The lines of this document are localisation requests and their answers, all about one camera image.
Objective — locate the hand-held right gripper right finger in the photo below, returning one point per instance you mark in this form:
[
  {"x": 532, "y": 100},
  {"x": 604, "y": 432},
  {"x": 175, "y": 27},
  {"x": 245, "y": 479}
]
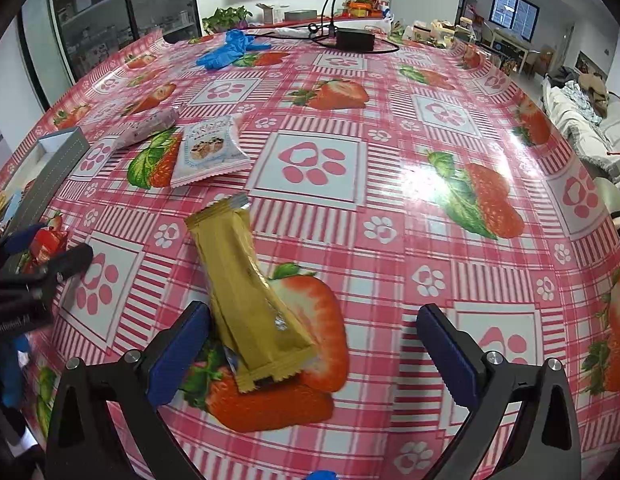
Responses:
[{"x": 447, "y": 352}]

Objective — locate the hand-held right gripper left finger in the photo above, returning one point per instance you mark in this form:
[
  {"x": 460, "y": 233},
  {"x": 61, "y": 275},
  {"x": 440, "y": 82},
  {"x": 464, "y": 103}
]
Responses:
[{"x": 174, "y": 360}]

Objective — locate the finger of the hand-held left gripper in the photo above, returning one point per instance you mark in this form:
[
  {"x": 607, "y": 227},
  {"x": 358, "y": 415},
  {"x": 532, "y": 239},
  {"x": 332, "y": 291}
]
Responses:
[
  {"x": 69, "y": 260},
  {"x": 17, "y": 242}
]

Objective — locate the light blue snack packet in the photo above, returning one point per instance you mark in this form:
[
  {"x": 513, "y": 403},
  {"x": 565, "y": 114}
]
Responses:
[{"x": 10, "y": 215}]

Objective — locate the small red snack packet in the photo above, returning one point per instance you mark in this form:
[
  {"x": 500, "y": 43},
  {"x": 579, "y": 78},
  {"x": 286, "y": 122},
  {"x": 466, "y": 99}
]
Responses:
[{"x": 47, "y": 241}]

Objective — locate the grey storage box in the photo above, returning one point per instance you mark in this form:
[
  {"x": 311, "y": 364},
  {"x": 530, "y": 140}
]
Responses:
[{"x": 59, "y": 160}]

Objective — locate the pink strawberry checked tablecloth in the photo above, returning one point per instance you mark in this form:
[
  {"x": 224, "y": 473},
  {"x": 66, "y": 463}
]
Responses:
[{"x": 365, "y": 240}]

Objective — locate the beige chair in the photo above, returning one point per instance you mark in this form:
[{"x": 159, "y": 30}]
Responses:
[{"x": 610, "y": 195}]

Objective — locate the glass door cabinet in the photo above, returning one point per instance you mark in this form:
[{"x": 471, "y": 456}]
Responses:
[{"x": 119, "y": 15}]

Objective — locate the blue rubber glove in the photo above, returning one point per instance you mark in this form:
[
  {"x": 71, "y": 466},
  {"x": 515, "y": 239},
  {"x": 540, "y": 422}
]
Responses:
[
  {"x": 217, "y": 58},
  {"x": 242, "y": 40}
]

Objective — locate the sofa with clothes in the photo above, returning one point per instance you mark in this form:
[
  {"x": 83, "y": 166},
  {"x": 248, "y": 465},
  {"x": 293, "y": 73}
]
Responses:
[{"x": 585, "y": 115}]

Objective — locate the potted green plant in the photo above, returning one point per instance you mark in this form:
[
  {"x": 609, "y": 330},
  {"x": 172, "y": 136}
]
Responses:
[{"x": 227, "y": 17}]

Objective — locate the white side table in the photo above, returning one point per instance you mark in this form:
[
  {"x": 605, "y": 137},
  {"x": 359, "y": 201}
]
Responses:
[{"x": 512, "y": 45}]

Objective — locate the open white carton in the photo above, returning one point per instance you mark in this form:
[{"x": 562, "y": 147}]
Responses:
[{"x": 271, "y": 12}]

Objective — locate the flat grey box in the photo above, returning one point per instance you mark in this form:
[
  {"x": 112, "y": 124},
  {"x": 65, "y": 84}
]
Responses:
[{"x": 301, "y": 15}]

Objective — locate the white plastic bottle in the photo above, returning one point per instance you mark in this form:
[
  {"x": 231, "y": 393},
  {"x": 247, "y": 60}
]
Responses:
[{"x": 388, "y": 14}]

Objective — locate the dark framed window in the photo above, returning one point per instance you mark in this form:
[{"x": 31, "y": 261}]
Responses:
[{"x": 515, "y": 12}]

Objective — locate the orange gift box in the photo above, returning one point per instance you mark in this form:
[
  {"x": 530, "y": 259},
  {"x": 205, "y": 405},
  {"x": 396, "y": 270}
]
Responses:
[{"x": 360, "y": 8}]

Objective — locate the framed wall picture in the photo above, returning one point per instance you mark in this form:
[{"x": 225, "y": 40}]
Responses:
[{"x": 591, "y": 64}]

